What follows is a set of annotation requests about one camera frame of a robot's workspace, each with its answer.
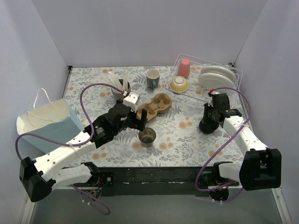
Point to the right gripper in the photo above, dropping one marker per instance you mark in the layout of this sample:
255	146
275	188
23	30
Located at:
208	124

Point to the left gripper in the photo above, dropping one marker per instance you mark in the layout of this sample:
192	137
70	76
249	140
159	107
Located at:
135	120

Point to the dark takeout coffee cup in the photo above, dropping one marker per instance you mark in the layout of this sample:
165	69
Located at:
147	137

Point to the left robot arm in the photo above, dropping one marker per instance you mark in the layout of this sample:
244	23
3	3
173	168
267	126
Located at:
46	173

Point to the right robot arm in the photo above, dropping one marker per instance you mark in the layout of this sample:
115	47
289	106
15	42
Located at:
261	165

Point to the brown cardboard cup carrier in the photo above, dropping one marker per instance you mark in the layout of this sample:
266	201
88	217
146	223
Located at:
160	103

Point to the white plate front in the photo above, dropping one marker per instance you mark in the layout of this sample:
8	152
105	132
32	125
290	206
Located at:
214	80

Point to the white plate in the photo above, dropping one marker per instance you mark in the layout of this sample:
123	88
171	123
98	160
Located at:
219	70
214	80

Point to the grey straw holder cup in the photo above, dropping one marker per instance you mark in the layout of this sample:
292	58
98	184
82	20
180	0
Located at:
117	95

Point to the white plate back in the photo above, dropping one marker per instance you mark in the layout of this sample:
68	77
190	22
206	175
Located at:
219	70

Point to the yellow patterned bowl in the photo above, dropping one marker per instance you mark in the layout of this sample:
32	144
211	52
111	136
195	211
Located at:
179	84

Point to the blue ceramic mug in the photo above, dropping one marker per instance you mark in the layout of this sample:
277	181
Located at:
153	77

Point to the pink plastic cup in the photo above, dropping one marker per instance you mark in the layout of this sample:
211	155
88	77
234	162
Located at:
184	68

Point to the white blue paper bag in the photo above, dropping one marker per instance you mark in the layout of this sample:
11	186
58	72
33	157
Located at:
55	120

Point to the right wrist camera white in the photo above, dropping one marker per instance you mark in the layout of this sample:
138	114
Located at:
212	92

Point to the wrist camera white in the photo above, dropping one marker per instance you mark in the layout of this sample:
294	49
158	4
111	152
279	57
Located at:
212	92
131	101

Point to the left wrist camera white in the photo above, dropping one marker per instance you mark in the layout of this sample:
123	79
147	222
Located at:
131	101

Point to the white wire dish rack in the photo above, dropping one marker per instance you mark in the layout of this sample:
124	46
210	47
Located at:
196	94

